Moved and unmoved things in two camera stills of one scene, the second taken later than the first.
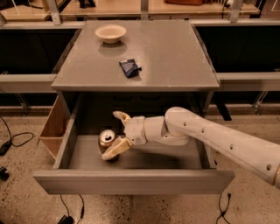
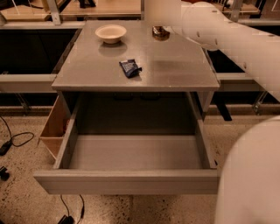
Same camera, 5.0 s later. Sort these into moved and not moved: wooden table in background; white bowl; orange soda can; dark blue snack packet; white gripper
Moved: white gripper; orange soda can
Not moved: dark blue snack packet; white bowl; wooden table in background
